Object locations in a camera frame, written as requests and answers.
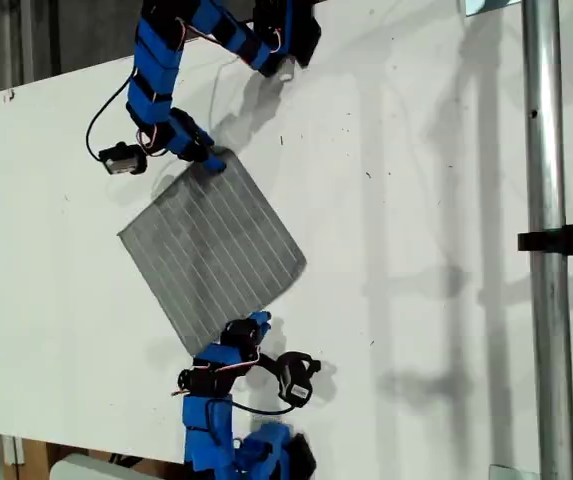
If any grey striped towel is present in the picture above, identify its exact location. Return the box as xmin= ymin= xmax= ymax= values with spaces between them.
xmin=117 ymin=147 xmax=309 ymax=359

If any white box under table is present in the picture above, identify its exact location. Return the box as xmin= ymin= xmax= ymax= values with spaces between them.
xmin=49 ymin=453 xmax=182 ymax=480

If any wooden table leg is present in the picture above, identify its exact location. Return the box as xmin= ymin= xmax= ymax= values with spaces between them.
xmin=0 ymin=434 xmax=52 ymax=480

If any camera black cable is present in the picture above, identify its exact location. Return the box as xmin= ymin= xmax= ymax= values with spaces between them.
xmin=229 ymin=393 xmax=298 ymax=417
xmin=85 ymin=67 xmax=140 ymax=162

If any steel post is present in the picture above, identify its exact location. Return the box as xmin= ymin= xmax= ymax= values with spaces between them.
xmin=520 ymin=0 xmax=573 ymax=480

